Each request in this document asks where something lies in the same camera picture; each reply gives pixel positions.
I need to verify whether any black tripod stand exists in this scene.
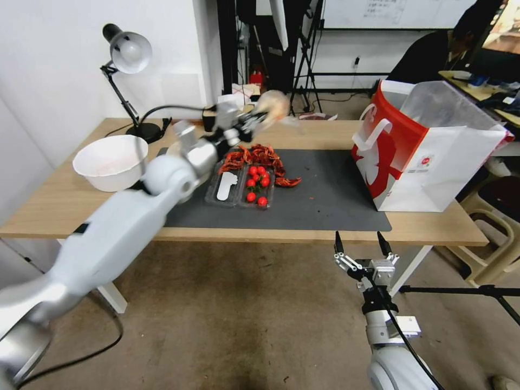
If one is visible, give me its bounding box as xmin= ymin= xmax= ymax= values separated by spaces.
xmin=398 ymin=283 xmax=520 ymax=327

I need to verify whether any whiteboard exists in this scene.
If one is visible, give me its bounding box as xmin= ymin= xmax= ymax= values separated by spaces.
xmin=320 ymin=0 xmax=477 ymax=30

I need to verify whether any dark grey table mat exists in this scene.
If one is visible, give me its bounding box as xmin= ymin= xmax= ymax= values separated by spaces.
xmin=157 ymin=147 xmax=393 ymax=232

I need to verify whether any person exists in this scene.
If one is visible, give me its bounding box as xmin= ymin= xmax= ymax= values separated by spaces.
xmin=385 ymin=0 xmax=509 ymax=85

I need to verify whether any red white delivery bag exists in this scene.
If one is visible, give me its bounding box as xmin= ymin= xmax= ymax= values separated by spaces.
xmin=350 ymin=79 xmax=516 ymax=213

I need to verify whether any clear plastic takeout box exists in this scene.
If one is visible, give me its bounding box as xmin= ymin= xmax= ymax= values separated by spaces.
xmin=203 ymin=90 xmax=306 ymax=210

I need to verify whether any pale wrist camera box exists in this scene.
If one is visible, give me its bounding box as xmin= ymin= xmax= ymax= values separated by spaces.
xmin=370 ymin=259 xmax=395 ymax=286

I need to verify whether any computer monitor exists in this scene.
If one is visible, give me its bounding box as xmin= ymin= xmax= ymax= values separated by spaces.
xmin=478 ymin=0 xmax=520 ymax=52

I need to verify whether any beige plastic stool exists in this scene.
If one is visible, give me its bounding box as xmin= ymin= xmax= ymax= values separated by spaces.
xmin=446 ymin=178 xmax=520 ymax=290

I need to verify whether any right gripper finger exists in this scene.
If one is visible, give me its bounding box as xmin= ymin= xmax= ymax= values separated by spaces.
xmin=333 ymin=230 xmax=363 ymax=278
xmin=376 ymin=231 xmax=401 ymax=265

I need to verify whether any white paper bowl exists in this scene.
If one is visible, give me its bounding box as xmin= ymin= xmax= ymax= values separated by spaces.
xmin=72 ymin=135 xmax=150 ymax=193

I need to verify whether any wooden table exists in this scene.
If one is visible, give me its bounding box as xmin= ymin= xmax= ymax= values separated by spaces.
xmin=0 ymin=118 xmax=490 ymax=316

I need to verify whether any black silver desk lamp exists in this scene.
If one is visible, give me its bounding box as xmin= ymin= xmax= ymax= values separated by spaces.
xmin=99 ymin=23 xmax=164 ymax=144

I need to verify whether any yellow side desk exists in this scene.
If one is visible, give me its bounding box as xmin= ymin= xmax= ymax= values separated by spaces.
xmin=438 ymin=70 xmax=520 ymax=125

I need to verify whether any dried red chili pile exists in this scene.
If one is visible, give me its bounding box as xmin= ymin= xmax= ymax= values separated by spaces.
xmin=218 ymin=144 xmax=287 ymax=178

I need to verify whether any black tall tripod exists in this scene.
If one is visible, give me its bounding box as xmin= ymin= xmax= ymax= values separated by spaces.
xmin=290 ymin=0 xmax=324 ymax=115

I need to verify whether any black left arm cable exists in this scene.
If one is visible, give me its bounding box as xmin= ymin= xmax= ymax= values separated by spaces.
xmin=139 ymin=104 xmax=220 ymax=125

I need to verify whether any black floor cable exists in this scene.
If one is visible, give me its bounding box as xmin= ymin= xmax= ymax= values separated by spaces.
xmin=18 ymin=292 xmax=125 ymax=381

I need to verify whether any cardboard box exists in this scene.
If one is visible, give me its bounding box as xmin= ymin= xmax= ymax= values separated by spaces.
xmin=230 ymin=82 xmax=263 ymax=107

